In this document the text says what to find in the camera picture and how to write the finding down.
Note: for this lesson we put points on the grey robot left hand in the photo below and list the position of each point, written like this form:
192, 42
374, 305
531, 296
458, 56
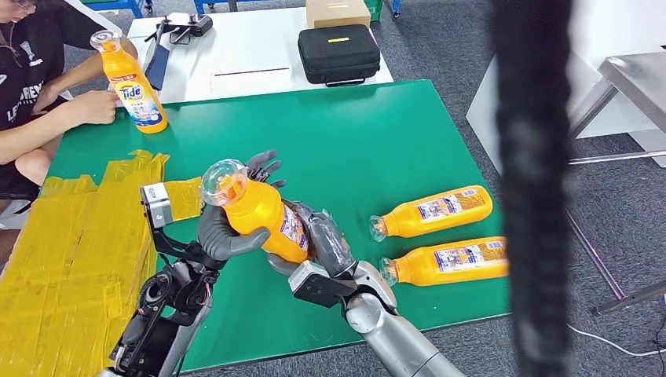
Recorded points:
223, 242

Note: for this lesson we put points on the person's right hand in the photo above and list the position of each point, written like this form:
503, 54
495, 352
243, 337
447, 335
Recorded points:
93, 106

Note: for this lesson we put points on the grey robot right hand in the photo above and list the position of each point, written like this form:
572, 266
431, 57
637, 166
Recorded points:
330, 244

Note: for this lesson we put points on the person's left hand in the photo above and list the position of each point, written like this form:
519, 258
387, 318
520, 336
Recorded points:
47, 98

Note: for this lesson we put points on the orange detergent bottle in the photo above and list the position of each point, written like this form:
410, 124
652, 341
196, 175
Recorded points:
416, 265
260, 213
132, 86
406, 218

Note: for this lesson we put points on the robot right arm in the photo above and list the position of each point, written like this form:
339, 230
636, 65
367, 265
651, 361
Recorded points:
390, 338

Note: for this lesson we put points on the person's right forearm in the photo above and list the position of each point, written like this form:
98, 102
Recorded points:
31, 132

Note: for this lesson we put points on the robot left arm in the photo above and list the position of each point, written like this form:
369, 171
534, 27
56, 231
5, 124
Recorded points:
156, 333

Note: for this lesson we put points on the person's left forearm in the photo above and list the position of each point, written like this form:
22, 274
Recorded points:
78, 73

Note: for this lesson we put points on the person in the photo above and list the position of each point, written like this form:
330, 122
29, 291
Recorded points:
31, 78

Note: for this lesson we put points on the dark blue flat board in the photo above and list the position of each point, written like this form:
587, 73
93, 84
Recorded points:
157, 67

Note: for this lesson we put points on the black handheld device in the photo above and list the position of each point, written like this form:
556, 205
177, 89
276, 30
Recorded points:
197, 26

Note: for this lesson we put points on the yellow taped plastic sheet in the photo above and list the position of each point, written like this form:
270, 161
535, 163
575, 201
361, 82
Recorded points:
62, 260

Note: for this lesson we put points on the black zip case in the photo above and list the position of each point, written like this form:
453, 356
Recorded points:
338, 57

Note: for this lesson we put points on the cardboard box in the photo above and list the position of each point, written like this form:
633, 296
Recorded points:
337, 14

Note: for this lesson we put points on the green plastic crate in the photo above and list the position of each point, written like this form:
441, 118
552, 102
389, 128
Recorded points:
373, 9

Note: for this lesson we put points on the white panel board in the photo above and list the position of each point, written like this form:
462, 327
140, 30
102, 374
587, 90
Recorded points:
614, 26

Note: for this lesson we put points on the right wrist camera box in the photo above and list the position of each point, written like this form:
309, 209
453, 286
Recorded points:
312, 283

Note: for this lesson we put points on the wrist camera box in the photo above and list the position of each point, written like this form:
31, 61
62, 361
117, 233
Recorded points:
156, 203
312, 283

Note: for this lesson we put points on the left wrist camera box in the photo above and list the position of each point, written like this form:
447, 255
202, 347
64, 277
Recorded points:
156, 203

